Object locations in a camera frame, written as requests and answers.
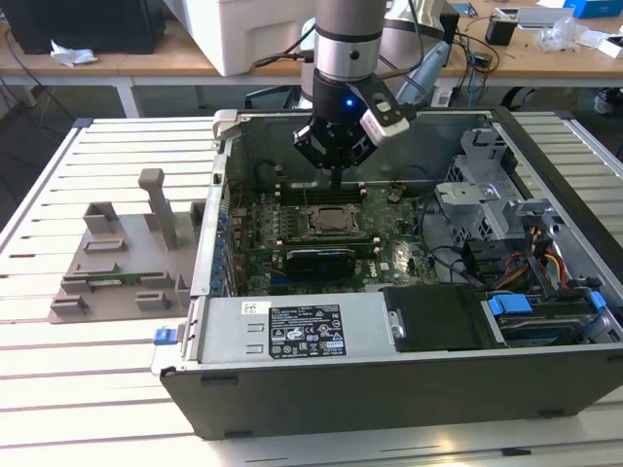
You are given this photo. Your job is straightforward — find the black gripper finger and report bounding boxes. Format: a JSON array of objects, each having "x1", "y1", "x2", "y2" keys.
[
  {"x1": 337, "y1": 135, "x2": 379, "y2": 189},
  {"x1": 293, "y1": 125, "x2": 339, "y2": 189}
]

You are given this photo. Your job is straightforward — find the CPU socket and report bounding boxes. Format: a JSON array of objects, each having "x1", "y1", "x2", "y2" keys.
[{"x1": 306, "y1": 201, "x2": 369, "y2": 239}]

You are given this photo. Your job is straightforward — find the black RAM slot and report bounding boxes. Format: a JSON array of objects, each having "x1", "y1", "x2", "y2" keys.
[
  {"x1": 279, "y1": 182, "x2": 365, "y2": 190},
  {"x1": 279, "y1": 186, "x2": 366, "y2": 195},
  {"x1": 280, "y1": 194, "x2": 367, "y2": 203},
  {"x1": 280, "y1": 190, "x2": 366, "y2": 198}
]

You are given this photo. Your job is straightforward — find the metal socket cover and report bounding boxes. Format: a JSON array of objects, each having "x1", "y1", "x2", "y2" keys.
[{"x1": 311, "y1": 203, "x2": 365, "y2": 235}]

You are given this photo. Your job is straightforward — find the grey case latch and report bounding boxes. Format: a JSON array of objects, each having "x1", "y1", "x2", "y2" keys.
[{"x1": 212, "y1": 108, "x2": 244, "y2": 143}]

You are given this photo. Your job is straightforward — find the green RAM stick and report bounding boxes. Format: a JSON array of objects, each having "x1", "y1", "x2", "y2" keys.
[
  {"x1": 86, "y1": 274, "x2": 165, "y2": 287},
  {"x1": 280, "y1": 233, "x2": 380, "y2": 250}
]

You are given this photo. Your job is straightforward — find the silver metal drive cage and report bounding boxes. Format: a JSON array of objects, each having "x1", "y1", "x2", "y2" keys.
[{"x1": 434, "y1": 126, "x2": 568, "y2": 254}]

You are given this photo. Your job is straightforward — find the large white plastic box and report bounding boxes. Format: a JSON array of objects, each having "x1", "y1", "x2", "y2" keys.
[{"x1": 163, "y1": 0, "x2": 318, "y2": 78}]

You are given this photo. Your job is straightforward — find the black graphics card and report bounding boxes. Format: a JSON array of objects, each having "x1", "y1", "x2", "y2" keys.
[{"x1": 283, "y1": 246, "x2": 360, "y2": 282}]

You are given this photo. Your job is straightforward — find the green motherboard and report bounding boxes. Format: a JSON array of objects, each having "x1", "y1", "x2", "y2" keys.
[{"x1": 227, "y1": 187, "x2": 439, "y2": 297}]

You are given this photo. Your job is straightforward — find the small black box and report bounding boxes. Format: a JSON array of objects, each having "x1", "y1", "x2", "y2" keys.
[{"x1": 485, "y1": 17, "x2": 517, "y2": 48}]

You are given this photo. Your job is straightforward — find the hard disk in blue carrier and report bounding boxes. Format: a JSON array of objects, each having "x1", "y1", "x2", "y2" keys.
[{"x1": 481, "y1": 291, "x2": 610, "y2": 349}]

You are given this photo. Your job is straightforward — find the grey brown parts rack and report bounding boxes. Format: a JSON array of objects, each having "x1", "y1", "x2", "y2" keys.
[{"x1": 47, "y1": 167, "x2": 208, "y2": 325}]

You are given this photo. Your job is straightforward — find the grey power supply box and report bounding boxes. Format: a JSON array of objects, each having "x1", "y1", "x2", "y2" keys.
[{"x1": 194, "y1": 291, "x2": 406, "y2": 370}]

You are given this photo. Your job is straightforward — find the flat white box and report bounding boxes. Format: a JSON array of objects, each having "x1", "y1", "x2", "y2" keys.
[{"x1": 494, "y1": 5, "x2": 576, "y2": 30}]

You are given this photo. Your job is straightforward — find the clear plastic bag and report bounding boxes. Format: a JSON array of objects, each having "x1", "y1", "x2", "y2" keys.
[{"x1": 536, "y1": 18, "x2": 591, "y2": 54}]

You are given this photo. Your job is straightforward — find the crumpled white paper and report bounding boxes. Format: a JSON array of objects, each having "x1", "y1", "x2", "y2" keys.
[{"x1": 49, "y1": 39, "x2": 98, "y2": 68}]

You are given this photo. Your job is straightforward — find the black computer tower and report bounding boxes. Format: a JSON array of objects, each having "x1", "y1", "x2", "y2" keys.
[{"x1": 3, "y1": 0, "x2": 167, "y2": 55}]

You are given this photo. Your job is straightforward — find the black PC case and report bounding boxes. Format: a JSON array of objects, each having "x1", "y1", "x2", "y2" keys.
[{"x1": 160, "y1": 107, "x2": 623, "y2": 442}]

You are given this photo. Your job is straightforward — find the small white box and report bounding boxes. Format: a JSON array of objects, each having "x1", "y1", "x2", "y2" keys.
[{"x1": 597, "y1": 36, "x2": 623, "y2": 60}]

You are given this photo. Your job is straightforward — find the blue cardboard box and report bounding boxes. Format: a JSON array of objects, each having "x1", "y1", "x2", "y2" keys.
[{"x1": 563, "y1": 0, "x2": 623, "y2": 19}]

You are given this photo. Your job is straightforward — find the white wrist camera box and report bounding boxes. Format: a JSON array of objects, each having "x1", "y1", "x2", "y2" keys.
[{"x1": 359, "y1": 94, "x2": 411, "y2": 146}]

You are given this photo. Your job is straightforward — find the black camera cable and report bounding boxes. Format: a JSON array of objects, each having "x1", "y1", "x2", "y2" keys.
[{"x1": 250, "y1": 17, "x2": 317, "y2": 69}]

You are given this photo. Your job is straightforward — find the wooden desk white frame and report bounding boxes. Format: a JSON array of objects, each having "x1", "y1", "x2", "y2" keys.
[{"x1": 0, "y1": 14, "x2": 623, "y2": 121}]

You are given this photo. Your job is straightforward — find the coloured power wire bundle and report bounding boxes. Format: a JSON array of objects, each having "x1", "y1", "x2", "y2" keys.
[{"x1": 495, "y1": 226, "x2": 571, "y2": 293}]

